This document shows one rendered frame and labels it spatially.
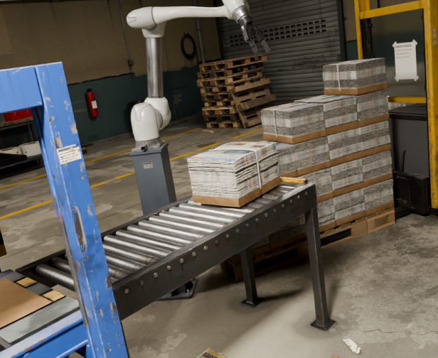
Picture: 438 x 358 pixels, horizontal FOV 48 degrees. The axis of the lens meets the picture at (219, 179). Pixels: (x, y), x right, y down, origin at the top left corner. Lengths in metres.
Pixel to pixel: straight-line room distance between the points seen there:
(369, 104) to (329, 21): 6.98
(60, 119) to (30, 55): 8.43
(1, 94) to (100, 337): 0.71
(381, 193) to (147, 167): 1.86
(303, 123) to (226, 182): 1.25
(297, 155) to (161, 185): 0.97
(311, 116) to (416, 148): 1.20
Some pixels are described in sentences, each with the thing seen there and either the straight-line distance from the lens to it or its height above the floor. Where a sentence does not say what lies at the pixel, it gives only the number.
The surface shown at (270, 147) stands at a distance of 2.47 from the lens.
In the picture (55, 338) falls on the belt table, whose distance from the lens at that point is 1.60.
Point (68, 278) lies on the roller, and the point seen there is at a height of 0.80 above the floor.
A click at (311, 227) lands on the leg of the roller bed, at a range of 2.57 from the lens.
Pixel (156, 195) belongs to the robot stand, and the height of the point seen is 0.71.
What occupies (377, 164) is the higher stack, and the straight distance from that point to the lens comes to 3.89.
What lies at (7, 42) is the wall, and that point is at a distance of 9.59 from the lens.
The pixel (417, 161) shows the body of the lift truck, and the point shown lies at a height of 0.40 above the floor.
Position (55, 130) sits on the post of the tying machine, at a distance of 1.31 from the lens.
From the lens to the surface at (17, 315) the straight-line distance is 1.75.
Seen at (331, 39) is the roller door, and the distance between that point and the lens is 10.64.
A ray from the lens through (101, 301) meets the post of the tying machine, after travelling 1.46.
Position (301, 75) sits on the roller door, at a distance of 11.11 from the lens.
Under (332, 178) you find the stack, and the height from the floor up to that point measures 0.51.
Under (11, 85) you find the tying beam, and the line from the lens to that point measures 1.27.
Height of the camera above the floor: 1.52
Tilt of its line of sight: 15 degrees down
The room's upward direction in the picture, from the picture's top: 9 degrees counter-clockwise
